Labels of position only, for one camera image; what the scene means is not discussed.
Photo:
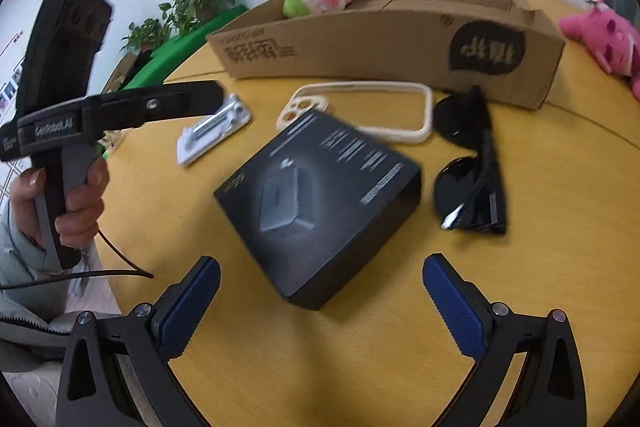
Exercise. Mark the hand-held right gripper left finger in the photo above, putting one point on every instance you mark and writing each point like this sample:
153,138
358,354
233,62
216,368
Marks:
192,304

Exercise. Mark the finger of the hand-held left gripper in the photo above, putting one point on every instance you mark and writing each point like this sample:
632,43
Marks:
165,103

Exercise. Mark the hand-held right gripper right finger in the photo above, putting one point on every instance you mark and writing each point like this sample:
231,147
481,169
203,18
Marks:
452,304

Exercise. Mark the black product box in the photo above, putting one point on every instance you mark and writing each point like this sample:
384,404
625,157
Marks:
320,207

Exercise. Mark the brown cardboard box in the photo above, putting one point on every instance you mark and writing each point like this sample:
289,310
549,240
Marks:
375,49

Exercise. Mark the person's left forearm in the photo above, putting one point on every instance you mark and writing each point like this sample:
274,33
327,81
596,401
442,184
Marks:
20,257

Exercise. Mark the yellow wooden desktop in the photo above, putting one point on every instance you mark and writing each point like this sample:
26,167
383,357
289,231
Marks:
350,357

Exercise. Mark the white pack with metal tool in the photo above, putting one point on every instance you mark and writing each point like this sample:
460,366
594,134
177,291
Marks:
210,133

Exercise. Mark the small potted green plant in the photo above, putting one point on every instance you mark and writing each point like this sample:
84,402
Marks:
145,34

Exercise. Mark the grey jacket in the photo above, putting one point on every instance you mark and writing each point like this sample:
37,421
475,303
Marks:
55,324

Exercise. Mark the cream phone case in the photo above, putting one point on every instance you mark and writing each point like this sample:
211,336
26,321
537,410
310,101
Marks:
315,99

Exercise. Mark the black sunglasses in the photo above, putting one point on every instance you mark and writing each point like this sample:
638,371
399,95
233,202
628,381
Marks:
457,117

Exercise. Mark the wall photo board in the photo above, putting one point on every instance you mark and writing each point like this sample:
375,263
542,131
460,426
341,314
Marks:
10,77

